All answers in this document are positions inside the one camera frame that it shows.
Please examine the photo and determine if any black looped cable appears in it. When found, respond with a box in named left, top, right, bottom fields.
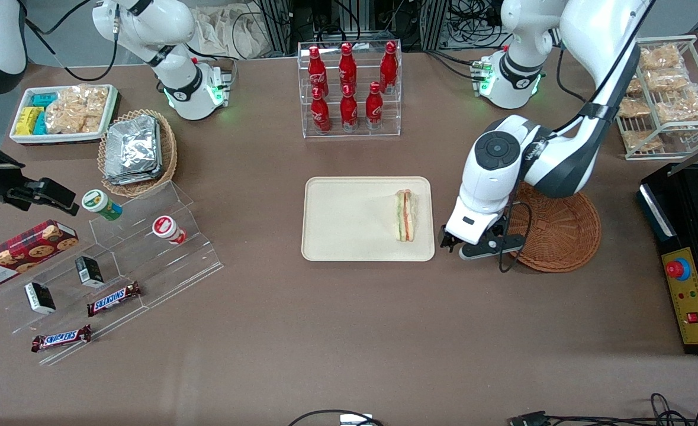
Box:
left=288, top=409, right=385, bottom=426

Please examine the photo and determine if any round brown wicker basket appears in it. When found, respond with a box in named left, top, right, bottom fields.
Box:
left=504, top=182, right=601, bottom=273

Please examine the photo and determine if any red cola bottle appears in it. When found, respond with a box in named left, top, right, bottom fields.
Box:
left=365, top=82, right=384, bottom=130
left=380, top=41, right=398, bottom=94
left=340, top=85, right=359, bottom=132
left=307, top=46, right=328, bottom=97
left=339, top=43, right=358, bottom=95
left=311, top=87, right=332, bottom=133

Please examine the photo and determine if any Snickers chocolate bar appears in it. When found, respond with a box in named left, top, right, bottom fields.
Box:
left=31, top=324, right=92, bottom=353
left=86, top=282, right=143, bottom=317

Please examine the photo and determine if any black yellow control box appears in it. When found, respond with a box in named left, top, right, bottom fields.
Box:
left=638, top=164, right=698, bottom=356

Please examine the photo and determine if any yellow snack pack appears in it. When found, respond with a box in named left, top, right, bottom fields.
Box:
left=15, top=106, right=44, bottom=136

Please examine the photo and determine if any red lidded cup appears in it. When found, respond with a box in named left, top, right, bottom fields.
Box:
left=152, top=216, right=186, bottom=245

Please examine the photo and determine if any white wire shelf rack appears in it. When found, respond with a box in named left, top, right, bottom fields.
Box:
left=615, top=35, right=698, bottom=162

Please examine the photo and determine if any oval light wicker basket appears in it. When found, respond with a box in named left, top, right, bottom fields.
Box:
left=98, top=109, right=178, bottom=198

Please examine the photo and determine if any red tartan cookie box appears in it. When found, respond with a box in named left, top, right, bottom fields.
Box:
left=0, top=220, right=79, bottom=292

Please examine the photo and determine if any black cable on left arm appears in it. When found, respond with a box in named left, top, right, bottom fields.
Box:
left=498, top=0, right=658, bottom=274

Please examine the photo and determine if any clear acrylic stepped display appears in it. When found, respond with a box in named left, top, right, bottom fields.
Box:
left=0, top=180, right=225, bottom=366

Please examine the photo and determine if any white rectangular snack tray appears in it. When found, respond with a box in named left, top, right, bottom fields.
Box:
left=9, top=84, right=118, bottom=146

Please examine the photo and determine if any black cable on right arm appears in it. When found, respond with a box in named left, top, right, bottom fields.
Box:
left=24, top=0, right=120, bottom=82

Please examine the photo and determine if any triangle sandwich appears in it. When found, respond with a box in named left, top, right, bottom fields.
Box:
left=394, top=189, right=419, bottom=242

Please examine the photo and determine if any beige cloth bag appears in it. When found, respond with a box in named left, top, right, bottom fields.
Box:
left=192, top=5, right=271, bottom=60

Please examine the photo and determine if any large bag of crackers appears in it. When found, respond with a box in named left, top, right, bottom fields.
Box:
left=46, top=85, right=110, bottom=134

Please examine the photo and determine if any black cable with connector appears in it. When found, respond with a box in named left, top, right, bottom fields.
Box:
left=510, top=393, right=698, bottom=426

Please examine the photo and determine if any beige plastic tray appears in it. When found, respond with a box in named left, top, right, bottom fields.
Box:
left=301, top=176, right=436, bottom=262

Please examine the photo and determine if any silver foil packet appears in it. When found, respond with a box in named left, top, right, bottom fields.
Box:
left=105, top=115, right=162, bottom=177
left=104, top=169, right=163, bottom=186

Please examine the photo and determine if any clear acrylic bottle rack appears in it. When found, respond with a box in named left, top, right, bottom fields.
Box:
left=297, top=40, right=403, bottom=139

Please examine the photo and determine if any green lidded cup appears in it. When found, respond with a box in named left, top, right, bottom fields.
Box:
left=82, top=189, right=123, bottom=221

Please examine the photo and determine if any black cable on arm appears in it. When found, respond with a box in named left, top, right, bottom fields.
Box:
left=24, top=0, right=120, bottom=82
left=498, top=0, right=658, bottom=274

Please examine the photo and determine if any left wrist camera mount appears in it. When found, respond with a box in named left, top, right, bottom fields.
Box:
left=459, top=228, right=526, bottom=262

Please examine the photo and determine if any small black box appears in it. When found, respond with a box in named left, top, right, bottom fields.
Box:
left=25, top=282, right=56, bottom=315
left=75, top=256, right=105, bottom=289

